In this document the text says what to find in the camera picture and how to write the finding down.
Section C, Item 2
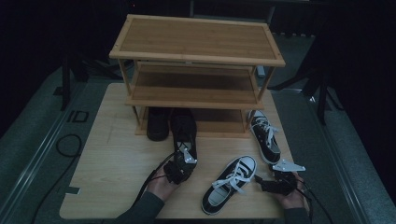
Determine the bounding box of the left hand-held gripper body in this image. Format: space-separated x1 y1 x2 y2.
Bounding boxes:
163 141 199 186

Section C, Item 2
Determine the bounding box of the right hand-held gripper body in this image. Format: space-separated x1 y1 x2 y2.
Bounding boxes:
260 159 307 197

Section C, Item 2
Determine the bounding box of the black white canvas sneaker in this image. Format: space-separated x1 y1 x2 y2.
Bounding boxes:
201 155 258 217
247 109 282 165

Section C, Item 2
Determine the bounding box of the black leather shoe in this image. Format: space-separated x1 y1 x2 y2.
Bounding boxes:
146 106 171 143
170 107 199 161

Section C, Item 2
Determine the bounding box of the wooden three-tier shoe rack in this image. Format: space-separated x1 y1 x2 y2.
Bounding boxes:
108 13 287 139

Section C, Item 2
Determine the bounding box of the person's right hand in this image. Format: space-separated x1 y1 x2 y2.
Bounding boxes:
275 172 308 210

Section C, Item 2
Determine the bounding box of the person's left hand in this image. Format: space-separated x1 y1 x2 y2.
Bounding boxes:
146 174 180 203

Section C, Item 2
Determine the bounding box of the black metal stand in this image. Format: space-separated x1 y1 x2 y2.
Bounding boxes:
60 53 82 112
267 60 345 126

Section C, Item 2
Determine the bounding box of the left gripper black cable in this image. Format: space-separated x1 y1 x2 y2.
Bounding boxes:
133 152 177 209

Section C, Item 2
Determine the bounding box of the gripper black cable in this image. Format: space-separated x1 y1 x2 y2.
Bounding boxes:
133 152 177 209
295 180 334 224

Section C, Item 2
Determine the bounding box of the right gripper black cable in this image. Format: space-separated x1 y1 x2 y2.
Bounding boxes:
295 180 334 224

